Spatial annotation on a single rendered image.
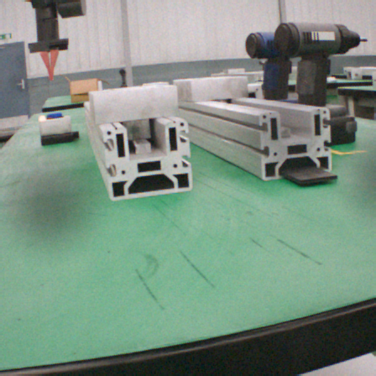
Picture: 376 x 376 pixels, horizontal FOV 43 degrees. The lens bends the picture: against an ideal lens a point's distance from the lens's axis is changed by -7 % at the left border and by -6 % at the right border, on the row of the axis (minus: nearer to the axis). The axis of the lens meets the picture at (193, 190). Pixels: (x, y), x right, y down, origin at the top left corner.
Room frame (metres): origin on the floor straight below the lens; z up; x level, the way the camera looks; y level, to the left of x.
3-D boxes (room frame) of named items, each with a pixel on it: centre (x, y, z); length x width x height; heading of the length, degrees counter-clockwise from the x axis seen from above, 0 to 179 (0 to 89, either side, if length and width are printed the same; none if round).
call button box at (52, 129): (1.22, 0.32, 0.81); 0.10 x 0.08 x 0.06; 103
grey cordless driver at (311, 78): (0.88, -0.26, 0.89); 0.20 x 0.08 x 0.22; 112
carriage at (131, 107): (0.73, 0.08, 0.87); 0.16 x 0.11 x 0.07; 13
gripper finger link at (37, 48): (1.21, 0.34, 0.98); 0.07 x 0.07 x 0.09; 13
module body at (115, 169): (0.97, 0.14, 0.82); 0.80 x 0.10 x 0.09; 13
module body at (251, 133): (1.01, -0.05, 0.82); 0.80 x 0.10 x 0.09; 13
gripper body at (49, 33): (1.21, 0.33, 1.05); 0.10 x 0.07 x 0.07; 103
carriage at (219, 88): (1.01, -0.05, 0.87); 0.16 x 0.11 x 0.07; 13
